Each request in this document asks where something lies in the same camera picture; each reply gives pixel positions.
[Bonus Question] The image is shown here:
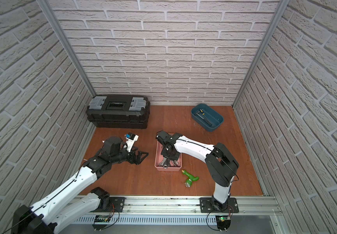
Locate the pink plastic storage box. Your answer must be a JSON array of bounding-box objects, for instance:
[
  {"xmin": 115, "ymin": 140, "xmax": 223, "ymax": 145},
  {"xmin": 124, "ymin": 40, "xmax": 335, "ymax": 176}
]
[{"xmin": 155, "ymin": 131, "xmax": 182, "ymax": 172}]

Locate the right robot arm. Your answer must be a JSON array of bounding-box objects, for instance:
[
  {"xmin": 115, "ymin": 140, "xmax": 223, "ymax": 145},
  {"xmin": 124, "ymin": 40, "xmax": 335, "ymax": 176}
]
[{"xmin": 156, "ymin": 131, "xmax": 239, "ymax": 211}]

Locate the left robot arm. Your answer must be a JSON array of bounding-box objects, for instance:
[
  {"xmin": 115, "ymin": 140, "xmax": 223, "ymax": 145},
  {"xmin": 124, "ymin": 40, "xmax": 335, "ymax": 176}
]
[{"xmin": 10, "ymin": 133, "xmax": 148, "ymax": 234}]

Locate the steel wrench in pink box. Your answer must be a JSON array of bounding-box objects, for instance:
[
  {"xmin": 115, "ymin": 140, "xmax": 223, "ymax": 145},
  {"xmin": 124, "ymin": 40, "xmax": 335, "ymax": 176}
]
[{"xmin": 158, "ymin": 158, "xmax": 179, "ymax": 169}]

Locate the teal plastic storage box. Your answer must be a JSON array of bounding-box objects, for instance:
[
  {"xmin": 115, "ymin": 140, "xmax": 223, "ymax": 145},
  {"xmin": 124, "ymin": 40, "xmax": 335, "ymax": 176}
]
[{"xmin": 191, "ymin": 103, "xmax": 224, "ymax": 132}]

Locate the black tool in teal box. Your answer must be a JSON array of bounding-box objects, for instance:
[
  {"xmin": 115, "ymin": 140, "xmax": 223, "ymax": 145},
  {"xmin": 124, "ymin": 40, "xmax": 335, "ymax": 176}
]
[{"xmin": 196, "ymin": 109, "xmax": 212, "ymax": 126}]

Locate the green toy drill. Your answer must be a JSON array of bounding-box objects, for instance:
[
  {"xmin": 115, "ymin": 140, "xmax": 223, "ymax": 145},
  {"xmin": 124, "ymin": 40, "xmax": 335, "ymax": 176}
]
[{"xmin": 182, "ymin": 170, "xmax": 199, "ymax": 188}]

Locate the black plastic toolbox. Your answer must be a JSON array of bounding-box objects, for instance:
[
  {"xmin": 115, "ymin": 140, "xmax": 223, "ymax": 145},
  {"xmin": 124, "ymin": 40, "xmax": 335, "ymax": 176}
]
[{"xmin": 86, "ymin": 95, "xmax": 150, "ymax": 129}]

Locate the left controller board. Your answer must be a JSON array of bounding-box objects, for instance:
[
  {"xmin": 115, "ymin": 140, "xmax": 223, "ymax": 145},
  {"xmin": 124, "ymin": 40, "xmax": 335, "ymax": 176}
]
[{"xmin": 92, "ymin": 215, "xmax": 112, "ymax": 231}]

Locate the controller board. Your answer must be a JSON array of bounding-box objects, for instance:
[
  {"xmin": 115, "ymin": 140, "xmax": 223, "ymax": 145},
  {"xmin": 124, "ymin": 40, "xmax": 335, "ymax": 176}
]
[
  {"xmin": 215, "ymin": 215, "xmax": 231, "ymax": 232},
  {"xmin": 92, "ymin": 215, "xmax": 112, "ymax": 231}
]

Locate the right controller board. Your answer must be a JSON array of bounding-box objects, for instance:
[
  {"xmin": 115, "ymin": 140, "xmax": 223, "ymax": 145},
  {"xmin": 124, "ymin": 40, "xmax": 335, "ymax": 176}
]
[{"xmin": 215, "ymin": 215, "xmax": 231, "ymax": 232}]

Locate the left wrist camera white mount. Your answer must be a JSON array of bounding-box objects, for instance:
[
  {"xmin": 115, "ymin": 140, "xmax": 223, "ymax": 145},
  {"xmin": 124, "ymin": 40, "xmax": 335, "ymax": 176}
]
[{"xmin": 125, "ymin": 133, "xmax": 139, "ymax": 153}]

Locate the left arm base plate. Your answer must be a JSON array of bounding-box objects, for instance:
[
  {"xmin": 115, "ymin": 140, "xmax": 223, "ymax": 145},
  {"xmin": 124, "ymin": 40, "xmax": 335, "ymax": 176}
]
[{"xmin": 93, "ymin": 197, "xmax": 126, "ymax": 213}]

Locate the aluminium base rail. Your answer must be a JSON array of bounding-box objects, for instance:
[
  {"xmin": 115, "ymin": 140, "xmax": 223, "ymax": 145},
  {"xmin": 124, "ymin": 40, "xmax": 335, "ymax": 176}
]
[{"xmin": 110, "ymin": 195, "xmax": 283, "ymax": 215}]

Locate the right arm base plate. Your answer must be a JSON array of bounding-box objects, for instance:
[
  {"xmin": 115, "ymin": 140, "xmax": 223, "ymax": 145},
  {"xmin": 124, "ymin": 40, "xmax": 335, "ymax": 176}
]
[{"xmin": 199, "ymin": 197, "xmax": 239, "ymax": 213}]

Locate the left aluminium corner post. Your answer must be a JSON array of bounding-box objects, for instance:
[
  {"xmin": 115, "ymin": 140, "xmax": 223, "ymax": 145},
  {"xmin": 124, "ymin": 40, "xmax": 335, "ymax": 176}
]
[{"xmin": 37, "ymin": 0, "xmax": 96, "ymax": 97}]

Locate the aluminium corner post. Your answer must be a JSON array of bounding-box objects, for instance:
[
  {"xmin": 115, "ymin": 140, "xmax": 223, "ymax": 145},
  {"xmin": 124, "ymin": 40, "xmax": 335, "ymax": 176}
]
[
  {"xmin": 232, "ymin": 0, "xmax": 290, "ymax": 109},
  {"xmin": 37, "ymin": 0, "xmax": 96, "ymax": 97}
]

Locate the right aluminium corner post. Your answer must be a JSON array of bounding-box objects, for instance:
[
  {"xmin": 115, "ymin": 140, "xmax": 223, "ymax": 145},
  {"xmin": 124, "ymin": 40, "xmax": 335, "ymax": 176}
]
[{"xmin": 232, "ymin": 0, "xmax": 290, "ymax": 109}]

